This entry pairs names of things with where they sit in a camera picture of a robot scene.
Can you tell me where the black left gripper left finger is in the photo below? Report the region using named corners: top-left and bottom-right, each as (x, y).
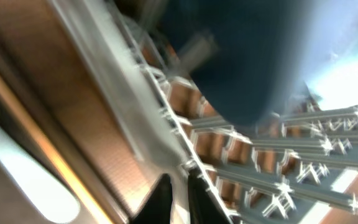
top-left (130, 174), bottom-right (173, 224)

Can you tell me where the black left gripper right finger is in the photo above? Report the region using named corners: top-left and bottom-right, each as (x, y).
top-left (188, 169), bottom-right (231, 224)

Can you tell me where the large blue plate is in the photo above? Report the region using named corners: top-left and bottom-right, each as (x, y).
top-left (160, 0), bottom-right (358, 126)

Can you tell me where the grey dishwasher rack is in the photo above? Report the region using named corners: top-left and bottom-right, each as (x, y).
top-left (52, 1), bottom-right (358, 223)

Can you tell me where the light blue plastic knife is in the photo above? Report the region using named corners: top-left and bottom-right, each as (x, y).
top-left (0, 127), bottom-right (81, 223)

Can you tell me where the wooden chopstick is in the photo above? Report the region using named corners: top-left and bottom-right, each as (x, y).
top-left (0, 77), bottom-right (114, 223)

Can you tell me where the dark brown serving tray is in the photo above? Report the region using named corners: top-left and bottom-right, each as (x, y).
top-left (0, 1), bottom-right (150, 223)

